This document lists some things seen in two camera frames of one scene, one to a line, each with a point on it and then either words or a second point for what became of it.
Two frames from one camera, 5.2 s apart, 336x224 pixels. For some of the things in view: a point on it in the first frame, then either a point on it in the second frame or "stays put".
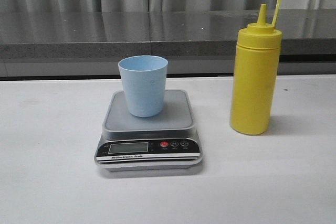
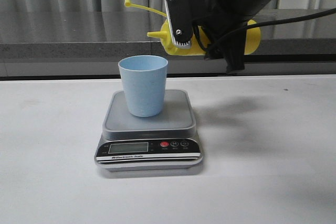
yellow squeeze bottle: x=255 y=75 -> x=252 y=36
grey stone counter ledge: x=172 y=33 stays put
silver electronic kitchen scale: x=166 y=142 stays put
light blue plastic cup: x=145 y=76 stays put
